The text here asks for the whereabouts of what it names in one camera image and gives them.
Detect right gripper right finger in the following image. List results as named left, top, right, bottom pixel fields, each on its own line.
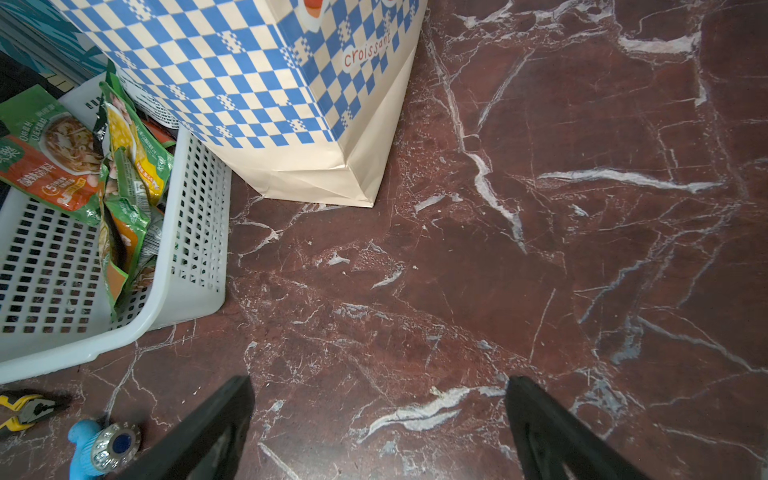
left=505, top=376, right=647, bottom=479

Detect green mushroom chicken soup packet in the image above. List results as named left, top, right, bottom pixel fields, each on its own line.
left=99, top=147, right=164, bottom=321

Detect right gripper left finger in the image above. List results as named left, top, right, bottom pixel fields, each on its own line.
left=113, top=375, right=255, bottom=479

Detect green yellow corn soup packet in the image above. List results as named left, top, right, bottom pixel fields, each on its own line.
left=99, top=61, right=174, bottom=206

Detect green orange soup packet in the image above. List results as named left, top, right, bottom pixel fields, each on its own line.
left=1, top=85, right=103, bottom=227

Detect blue hose nozzle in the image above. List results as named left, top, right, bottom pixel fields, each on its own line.
left=68, top=420, right=142, bottom=480

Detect paper bag blue checkered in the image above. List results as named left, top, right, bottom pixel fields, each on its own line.
left=57, top=1, right=426, bottom=207

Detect yellow black pliers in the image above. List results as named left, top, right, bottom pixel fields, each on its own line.
left=1, top=391, right=70, bottom=440

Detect white perforated plastic basket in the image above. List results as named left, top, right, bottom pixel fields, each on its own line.
left=0, top=71, right=233, bottom=385

